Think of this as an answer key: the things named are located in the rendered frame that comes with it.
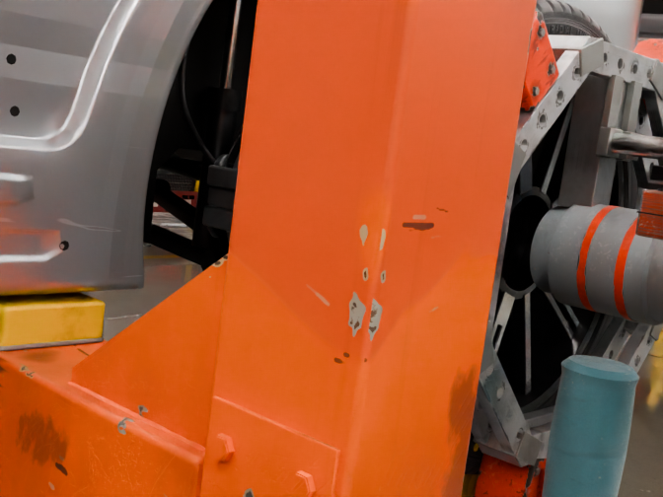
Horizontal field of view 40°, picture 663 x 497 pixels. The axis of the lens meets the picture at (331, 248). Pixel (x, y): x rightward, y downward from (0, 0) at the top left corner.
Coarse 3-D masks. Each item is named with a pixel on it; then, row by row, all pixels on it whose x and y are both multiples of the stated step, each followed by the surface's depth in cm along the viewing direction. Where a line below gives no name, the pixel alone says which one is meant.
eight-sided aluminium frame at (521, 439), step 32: (576, 64) 108; (608, 64) 114; (640, 64) 121; (544, 96) 104; (544, 128) 105; (640, 128) 134; (512, 160) 101; (640, 160) 136; (512, 192) 103; (640, 192) 141; (608, 352) 139; (640, 352) 138; (480, 384) 105; (480, 416) 115; (512, 416) 112; (544, 416) 127; (480, 448) 119; (512, 448) 113; (544, 448) 120
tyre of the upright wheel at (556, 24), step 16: (544, 0) 118; (544, 16) 117; (560, 16) 120; (576, 16) 123; (560, 32) 120; (576, 32) 123; (592, 32) 127; (624, 176) 142; (608, 320) 147; (592, 336) 144; (592, 352) 145
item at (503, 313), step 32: (544, 160) 129; (544, 192) 129; (512, 224) 132; (512, 256) 134; (512, 288) 130; (512, 320) 150; (544, 320) 148; (576, 320) 143; (512, 352) 146; (544, 352) 143; (576, 352) 141; (512, 384) 139; (544, 384) 138
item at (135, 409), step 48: (192, 288) 81; (144, 336) 86; (192, 336) 81; (0, 384) 99; (48, 384) 93; (96, 384) 91; (144, 384) 86; (192, 384) 81; (0, 432) 99; (48, 432) 93; (96, 432) 87; (144, 432) 82; (192, 432) 81; (0, 480) 99; (48, 480) 93; (96, 480) 87; (144, 480) 82; (192, 480) 78
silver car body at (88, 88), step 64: (0, 0) 97; (64, 0) 102; (128, 0) 107; (192, 0) 112; (576, 0) 179; (640, 0) 202; (0, 64) 98; (64, 64) 104; (128, 64) 107; (0, 128) 99; (64, 128) 105; (128, 128) 109; (0, 192) 98; (64, 192) 104; (128, 192) 110; (0, 256) 100; (64, 256) 105; (128, 256) 112
